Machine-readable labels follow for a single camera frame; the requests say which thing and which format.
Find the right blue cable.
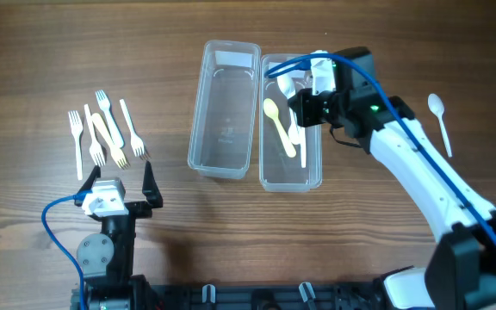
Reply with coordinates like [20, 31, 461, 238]
[263, 53, 496, 289]

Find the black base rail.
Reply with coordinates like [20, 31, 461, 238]
[70, 282, 387, 310]

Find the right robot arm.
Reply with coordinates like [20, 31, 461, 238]
[268, 46, 496, 309]

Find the left clear plastic container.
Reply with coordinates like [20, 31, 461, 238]
[187, 40, 261, 179]

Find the clear plastic container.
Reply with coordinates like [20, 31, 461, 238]
[187, 40, 261, 179]
[259, 53, 323, 192]

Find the blue cable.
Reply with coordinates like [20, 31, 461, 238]
[263, 53, 496, 289]
[40, 193, 89, 310]

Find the right clear plastic container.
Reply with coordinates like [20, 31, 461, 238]
[259, 53, 323, 192]

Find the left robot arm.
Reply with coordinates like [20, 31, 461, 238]
[70, 162, 164, 310]

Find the left blue cable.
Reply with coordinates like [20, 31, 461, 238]
[40, 193, 89, 310]

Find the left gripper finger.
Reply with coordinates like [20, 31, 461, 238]
[142, 161, 163, 209]
[74, 165, 101, 206]

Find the light blue plastic fork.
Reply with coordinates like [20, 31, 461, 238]
[95, 90, 125, 148]

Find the yellow plastic spoon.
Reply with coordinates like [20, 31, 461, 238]
[263, 98, 296, 158]

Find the yellow plastic fork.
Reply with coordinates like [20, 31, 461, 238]
[91, 113, 129, 170]

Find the white plastic spoon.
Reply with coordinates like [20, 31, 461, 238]
[428, 93, 453, 158]
[288, 108, 299, 145]

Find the white plastic fork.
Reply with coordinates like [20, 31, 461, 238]
[68, 110, 83, 180]
[120, 99, 150, 160]
[84, 104, 106, 167]

